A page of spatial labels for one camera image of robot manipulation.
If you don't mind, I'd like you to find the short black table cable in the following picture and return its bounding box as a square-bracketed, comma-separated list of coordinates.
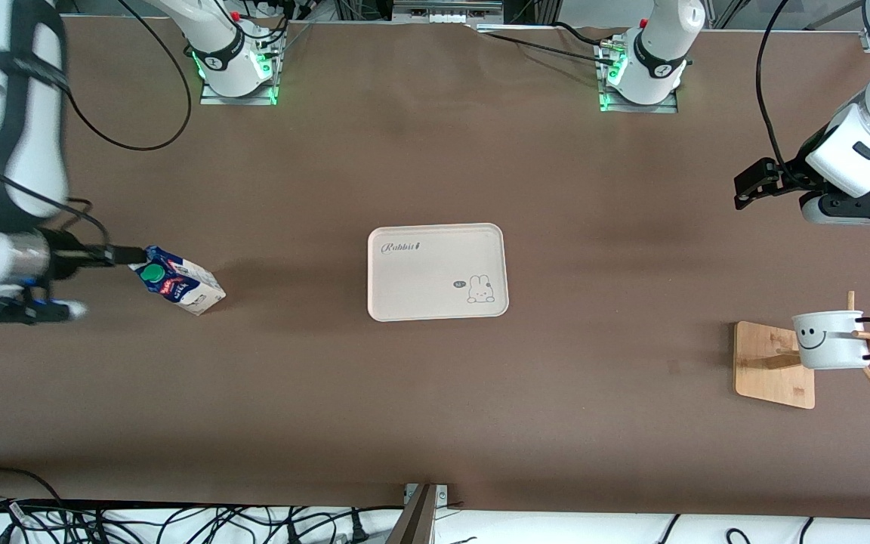
[554, 21, 615, 46]

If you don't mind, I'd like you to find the cream tray rabbit print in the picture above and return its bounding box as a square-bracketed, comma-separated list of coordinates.
[367, 223, 510, 323]

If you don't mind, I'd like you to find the grey metal post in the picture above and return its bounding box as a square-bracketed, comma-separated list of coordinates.
[386, 484, 437, 544]

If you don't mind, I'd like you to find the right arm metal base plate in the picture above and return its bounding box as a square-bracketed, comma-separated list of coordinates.
[199, 34, 279, 107]

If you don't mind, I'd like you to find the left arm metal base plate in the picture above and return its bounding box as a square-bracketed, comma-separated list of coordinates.
[597, 38, 681, 114]

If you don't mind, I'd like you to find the blue white milk carton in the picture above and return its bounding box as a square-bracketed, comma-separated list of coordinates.
[129, 246, 227, 317]

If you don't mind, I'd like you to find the wooden mug tree rack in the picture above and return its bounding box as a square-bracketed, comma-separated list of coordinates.
[733, 291, 870, 410]

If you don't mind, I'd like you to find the silver bracket plate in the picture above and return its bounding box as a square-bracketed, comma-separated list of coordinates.
[403, 484, 449, 508]

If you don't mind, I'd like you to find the long black table cable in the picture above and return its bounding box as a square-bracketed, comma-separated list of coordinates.
[479, 29, 611, 64]

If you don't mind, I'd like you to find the silver metal frame rail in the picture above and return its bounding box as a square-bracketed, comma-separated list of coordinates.
[393, 0, 504, 23]

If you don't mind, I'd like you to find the white mug black handle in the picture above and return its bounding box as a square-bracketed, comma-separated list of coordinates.
[791, 310, 870, 371]

